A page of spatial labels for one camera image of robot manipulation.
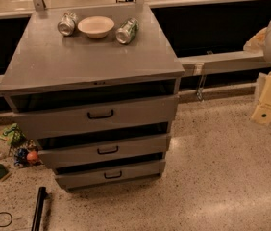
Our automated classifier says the black bar on floor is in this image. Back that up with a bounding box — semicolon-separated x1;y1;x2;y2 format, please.
31;187;48;231

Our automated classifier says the grey top drawer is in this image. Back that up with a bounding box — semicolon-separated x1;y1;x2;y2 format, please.
13;95;178;139

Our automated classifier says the grey drawer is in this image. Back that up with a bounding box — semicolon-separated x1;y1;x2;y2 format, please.
38;134;171;169
55;159;165;191
13;95;178;139

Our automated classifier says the blue can on floor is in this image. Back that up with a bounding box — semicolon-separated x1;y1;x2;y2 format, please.
14;148;29;168

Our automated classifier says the orange fruit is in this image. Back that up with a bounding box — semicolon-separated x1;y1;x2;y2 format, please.
27;151;39;165

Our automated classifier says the silver can left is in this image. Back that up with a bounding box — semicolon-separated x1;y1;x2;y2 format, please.
57;11;78;37

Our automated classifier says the white bowl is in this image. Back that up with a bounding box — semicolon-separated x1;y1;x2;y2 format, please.
78;16;114;39

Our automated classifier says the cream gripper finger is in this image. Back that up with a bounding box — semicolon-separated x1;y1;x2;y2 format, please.
251;103;271;124

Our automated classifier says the green yellow sponge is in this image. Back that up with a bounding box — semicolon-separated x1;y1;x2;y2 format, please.
0;164;11;181

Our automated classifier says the grey middle drawer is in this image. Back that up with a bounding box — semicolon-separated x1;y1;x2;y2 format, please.
38;134;171;169

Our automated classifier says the green silver can right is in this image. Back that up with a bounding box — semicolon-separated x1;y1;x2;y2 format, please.
115;18;139;44

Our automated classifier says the grey bottom drawer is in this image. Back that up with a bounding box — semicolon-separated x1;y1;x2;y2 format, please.
55;159;165;191

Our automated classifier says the green chip bag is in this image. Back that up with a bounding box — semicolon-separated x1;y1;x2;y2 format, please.
0;123;26;146

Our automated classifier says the grey drawer cabinet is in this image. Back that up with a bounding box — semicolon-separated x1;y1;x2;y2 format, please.
0;3;185;191

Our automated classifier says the grey metal rail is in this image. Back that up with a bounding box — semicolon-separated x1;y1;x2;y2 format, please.
179;51;271;77

